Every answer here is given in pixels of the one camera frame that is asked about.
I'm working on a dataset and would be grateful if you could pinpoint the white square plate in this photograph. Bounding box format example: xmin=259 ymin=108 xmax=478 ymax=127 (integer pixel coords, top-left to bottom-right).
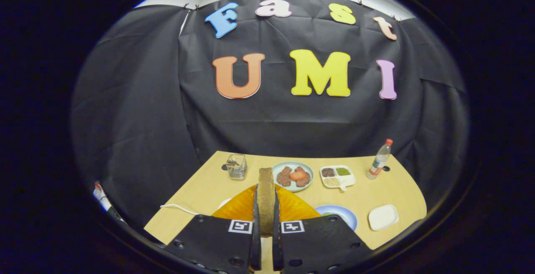
xmin=368 ymin=204 xmax=400 ymax=231

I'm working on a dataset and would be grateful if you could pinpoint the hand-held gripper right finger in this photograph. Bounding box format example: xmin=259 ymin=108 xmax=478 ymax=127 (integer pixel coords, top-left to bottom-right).
xmin=273 ymin=184 xmax=373 ymax=274

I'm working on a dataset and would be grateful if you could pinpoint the brown meat patty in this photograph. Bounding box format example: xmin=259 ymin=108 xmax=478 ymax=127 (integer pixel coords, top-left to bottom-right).
xmin=295 ymin=166 xmax=311 ymax=188
xmin=276 ymin=166 xmax=293 ymax=187

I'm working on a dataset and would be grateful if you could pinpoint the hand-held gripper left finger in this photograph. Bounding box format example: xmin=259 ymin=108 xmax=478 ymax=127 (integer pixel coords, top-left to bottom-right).
xmin=163 ymin=184 xmax=263 ymax=274

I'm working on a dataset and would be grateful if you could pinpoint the round brown bread slice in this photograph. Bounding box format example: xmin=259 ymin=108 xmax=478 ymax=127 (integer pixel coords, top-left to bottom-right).
xmin=257 ymin=167 xmax=276 ymax=237

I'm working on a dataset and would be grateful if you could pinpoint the wire mesh utensil holder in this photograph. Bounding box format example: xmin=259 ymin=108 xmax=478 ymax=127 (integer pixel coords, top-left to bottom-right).
xmin=226 ymin=154 xmax=248 ymax=181

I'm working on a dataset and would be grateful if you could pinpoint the pale green round plate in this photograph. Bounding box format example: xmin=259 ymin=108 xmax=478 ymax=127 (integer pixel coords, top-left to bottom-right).
xmin=272 ymin=161 xmax=314 ymax=192

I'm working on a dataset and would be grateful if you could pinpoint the clear bottle with red cap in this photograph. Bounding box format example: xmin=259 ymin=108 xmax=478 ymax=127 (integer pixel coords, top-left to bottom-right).
xmin=367 ymin=138 xmax=394 ymax=180

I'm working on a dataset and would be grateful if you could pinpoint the black backdrop cloth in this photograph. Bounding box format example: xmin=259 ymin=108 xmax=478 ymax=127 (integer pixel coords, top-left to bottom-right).
xmin=71 ymin=0 xmax=469 ymax=224

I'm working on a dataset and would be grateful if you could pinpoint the white toaster cable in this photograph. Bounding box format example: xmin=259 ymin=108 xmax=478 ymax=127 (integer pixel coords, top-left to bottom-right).
xmin=160 ymin=203 xmax=201 ymax=216

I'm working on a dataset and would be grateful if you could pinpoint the white divided condiment dish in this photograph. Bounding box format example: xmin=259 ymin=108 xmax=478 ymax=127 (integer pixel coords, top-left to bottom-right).
xmin=320 ymin=165 xmax=357 ymax=192

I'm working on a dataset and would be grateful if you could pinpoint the blue round plate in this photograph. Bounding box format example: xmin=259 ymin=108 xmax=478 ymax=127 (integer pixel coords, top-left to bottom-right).
xmin=314 ymin=205 xmax=359 ymax=231

